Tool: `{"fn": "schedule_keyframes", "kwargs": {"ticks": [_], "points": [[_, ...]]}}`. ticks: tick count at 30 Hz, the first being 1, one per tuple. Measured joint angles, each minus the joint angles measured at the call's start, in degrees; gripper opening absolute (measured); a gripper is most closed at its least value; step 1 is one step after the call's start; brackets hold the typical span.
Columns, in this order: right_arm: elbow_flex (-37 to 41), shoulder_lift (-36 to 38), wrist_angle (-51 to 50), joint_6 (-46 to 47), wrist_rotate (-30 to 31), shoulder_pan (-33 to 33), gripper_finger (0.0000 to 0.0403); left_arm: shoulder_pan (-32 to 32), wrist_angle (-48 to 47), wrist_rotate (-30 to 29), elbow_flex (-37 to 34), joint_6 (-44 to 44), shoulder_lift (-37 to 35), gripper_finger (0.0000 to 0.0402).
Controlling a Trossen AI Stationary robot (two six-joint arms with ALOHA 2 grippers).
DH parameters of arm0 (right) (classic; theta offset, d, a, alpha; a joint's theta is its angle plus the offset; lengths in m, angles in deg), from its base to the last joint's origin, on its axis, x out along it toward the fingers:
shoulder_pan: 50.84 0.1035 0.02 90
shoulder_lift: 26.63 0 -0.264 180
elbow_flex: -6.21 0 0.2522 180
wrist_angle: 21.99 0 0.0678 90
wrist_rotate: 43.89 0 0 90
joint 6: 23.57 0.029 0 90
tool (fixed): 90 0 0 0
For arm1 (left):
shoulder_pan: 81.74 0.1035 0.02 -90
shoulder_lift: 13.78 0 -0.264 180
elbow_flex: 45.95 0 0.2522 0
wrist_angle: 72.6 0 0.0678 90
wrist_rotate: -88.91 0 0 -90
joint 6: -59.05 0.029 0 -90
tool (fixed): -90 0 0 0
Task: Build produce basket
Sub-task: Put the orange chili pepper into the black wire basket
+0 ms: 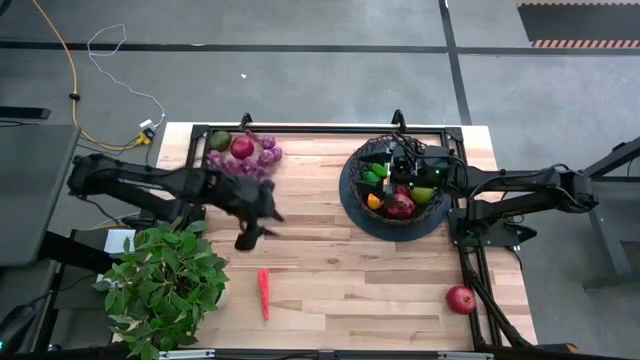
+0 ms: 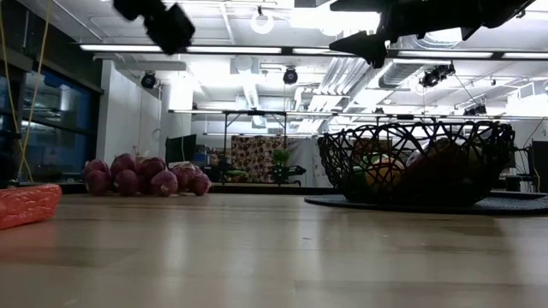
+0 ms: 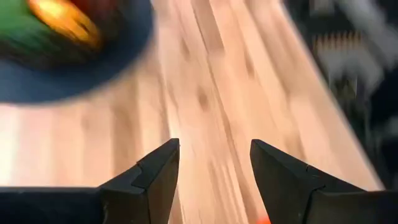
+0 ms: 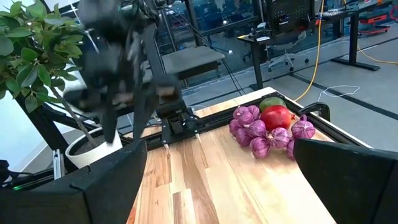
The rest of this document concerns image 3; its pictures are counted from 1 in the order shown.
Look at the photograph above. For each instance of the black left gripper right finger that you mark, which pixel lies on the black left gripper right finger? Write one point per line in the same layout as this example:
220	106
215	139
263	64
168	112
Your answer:
311	202

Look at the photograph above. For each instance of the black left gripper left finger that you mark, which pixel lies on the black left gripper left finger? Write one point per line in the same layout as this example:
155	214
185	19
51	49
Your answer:
93	205

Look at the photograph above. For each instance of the red chili pepper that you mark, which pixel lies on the red chili pepper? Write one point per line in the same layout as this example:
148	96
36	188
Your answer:
263	221

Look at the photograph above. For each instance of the yellow orange lemon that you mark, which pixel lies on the yellow orange lemon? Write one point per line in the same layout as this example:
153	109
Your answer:
62	18

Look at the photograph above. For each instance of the bright green apple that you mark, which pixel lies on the bright green apple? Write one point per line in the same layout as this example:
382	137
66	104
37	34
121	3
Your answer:
15	31

